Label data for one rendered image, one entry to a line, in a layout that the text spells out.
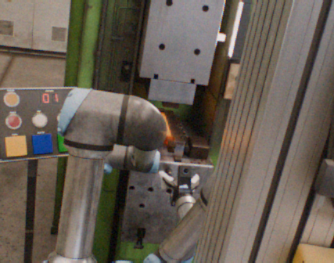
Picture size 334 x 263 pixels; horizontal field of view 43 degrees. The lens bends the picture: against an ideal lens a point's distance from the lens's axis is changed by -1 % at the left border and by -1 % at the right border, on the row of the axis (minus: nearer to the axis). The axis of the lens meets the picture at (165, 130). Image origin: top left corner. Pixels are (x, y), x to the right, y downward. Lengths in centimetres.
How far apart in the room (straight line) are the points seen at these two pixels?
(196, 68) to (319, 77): 141
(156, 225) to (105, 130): 119
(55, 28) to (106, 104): 618
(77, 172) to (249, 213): 55
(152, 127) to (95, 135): 13
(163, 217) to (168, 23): 89
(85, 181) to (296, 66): 64
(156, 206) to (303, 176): 157
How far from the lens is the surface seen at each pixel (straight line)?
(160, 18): 179
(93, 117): 95
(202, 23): 182
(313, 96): 47
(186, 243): 127
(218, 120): 211
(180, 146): 197
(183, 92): 188
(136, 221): 207
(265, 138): 48
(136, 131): 95
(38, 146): 173
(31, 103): 175
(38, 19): 711
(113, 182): 219
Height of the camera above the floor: 175
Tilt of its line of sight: 22 degrees down
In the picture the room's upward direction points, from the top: 10 degrees clockwise
